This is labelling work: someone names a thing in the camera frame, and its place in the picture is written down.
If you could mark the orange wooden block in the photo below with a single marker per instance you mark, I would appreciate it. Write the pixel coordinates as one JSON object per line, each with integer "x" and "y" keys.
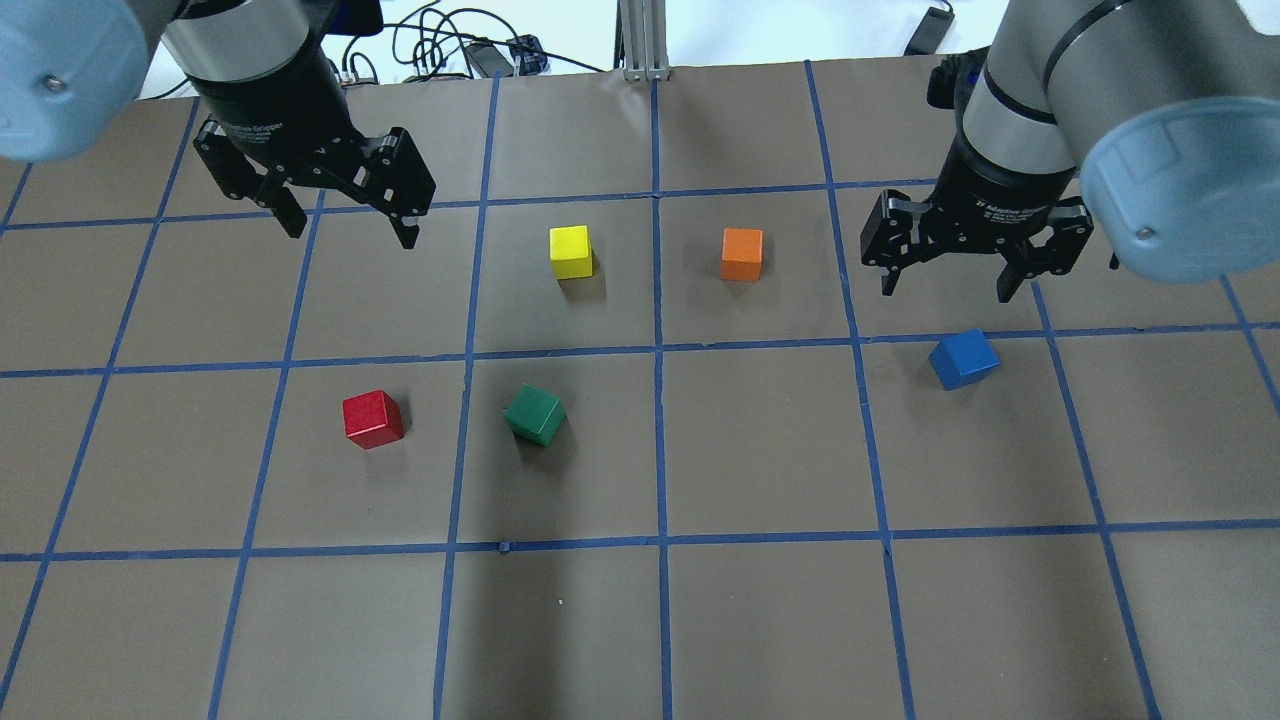
{"x": 742, "y": 254}

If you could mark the black power adapter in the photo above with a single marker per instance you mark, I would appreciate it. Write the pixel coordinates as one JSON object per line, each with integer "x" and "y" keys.
{"x": 930, "y": 31}

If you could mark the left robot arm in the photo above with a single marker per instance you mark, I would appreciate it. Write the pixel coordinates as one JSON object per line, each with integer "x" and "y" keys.
{"x": 70, "y": 67}

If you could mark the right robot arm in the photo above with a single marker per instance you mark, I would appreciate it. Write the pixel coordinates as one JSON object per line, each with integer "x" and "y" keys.
{"x": 1155, "y": 121}

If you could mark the blue wooden block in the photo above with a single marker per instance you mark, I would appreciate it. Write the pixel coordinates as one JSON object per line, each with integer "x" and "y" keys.
{"x": 963, "y": 359}

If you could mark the red wooden block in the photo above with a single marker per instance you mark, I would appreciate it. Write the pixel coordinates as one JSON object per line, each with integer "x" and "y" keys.
{"x": 372, "y": 419}

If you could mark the yellow wooden block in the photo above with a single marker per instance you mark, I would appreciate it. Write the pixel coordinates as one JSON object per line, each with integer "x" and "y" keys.
{"x": 570, "y": 252}

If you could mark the aluminium frame post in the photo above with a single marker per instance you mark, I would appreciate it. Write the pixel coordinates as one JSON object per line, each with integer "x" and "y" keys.
{"x": 641, "y": 40}

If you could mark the green wooden block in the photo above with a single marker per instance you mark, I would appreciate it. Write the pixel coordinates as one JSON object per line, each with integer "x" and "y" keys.
{"x": 535, "y": 415}

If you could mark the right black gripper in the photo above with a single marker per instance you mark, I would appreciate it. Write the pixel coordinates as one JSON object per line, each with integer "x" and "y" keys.
{"x": 1003, "y": 185}

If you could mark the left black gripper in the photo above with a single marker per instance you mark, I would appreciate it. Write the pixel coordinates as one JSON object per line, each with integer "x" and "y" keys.
{"x": 268, "y": 108}

